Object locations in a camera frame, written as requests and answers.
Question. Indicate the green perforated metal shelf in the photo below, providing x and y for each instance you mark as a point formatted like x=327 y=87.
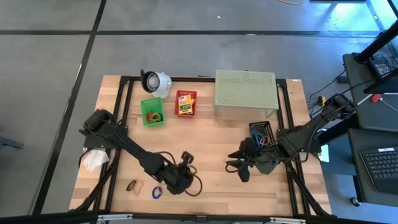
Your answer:
x=245 y=90

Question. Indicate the red plastic basket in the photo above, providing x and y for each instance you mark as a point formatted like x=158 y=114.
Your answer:
x=186 y=115

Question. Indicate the black caster wheel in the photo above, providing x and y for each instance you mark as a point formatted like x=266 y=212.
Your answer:
x=354 y=202

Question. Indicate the black power adapter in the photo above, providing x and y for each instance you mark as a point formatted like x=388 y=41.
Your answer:
x=382 y=69

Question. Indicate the black aluminium table frame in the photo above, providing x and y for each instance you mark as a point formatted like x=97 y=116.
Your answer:
x=192 y=79

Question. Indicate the white crumpled tissue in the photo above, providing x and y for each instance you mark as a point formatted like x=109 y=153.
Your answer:
x=94 y=159

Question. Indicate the black side desk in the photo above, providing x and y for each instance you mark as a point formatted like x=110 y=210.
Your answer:
x=373 y=118

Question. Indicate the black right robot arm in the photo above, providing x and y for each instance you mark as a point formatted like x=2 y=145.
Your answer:
x=298 y=137

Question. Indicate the black rubber band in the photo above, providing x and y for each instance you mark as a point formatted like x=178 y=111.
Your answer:
x=128 y=187

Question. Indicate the yellow power plug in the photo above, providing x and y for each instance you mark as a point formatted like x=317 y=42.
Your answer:
x=322 y=100

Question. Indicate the yellow crayon box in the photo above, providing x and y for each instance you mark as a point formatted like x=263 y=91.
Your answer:
x=193 y=101
x=186 y=105

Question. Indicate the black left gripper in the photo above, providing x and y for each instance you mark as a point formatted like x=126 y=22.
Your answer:
x=178 y=180

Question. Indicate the white paper sheet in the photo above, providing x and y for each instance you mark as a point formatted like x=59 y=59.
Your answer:
x=325 y=155

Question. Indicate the blue coil wristband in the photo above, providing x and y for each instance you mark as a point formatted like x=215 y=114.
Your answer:
x=153 y=193

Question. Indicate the green plastic basket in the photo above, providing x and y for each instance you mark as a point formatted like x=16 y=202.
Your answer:
x=152 y=104

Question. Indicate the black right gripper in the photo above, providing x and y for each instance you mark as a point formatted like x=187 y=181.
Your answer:
x=250 y=154

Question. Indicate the black plastic basket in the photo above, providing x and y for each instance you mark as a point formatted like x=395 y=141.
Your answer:
x=259 y=124

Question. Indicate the black keyboard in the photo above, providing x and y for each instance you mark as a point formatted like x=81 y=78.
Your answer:
x=382 y=165

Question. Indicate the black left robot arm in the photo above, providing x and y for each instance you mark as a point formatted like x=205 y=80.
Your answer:
x=133 y=149

